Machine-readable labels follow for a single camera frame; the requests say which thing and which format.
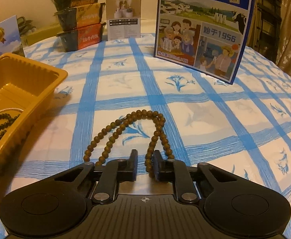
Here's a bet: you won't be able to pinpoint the brown bead bracelet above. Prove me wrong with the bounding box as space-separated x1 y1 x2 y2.
82 109 176 179

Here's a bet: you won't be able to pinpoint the bottom black noodle bowl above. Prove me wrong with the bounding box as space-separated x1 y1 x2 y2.
57 22 106 52

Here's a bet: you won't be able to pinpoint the orange plastic tray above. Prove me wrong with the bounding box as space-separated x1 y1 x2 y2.
0 53 68 172

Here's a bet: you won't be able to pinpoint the black folding ladder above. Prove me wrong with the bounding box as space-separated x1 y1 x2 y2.
247 0 282 62

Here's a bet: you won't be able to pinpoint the middle black noodle bowl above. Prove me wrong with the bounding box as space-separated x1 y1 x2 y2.
54 3 105 31

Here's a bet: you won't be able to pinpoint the pearl bracelet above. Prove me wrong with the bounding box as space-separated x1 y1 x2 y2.
0 107 25 130

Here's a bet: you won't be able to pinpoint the flat brown cardboard box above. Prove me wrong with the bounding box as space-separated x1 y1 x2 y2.
21 24 62 48

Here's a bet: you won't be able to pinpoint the light blue milk carton box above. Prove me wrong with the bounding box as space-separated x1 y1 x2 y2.
0 15 25 57

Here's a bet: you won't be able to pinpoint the coiled black cables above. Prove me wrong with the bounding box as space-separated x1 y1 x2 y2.
16 16 38 37

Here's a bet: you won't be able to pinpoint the blue white checkered tablecloth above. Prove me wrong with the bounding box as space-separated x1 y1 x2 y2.
0 34 291 238

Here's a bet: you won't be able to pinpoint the small white product box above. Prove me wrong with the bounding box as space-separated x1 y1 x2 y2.
105 0 141 41

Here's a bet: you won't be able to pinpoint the dark blue milk carton box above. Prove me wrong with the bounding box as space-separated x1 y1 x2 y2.
154 0 255 84

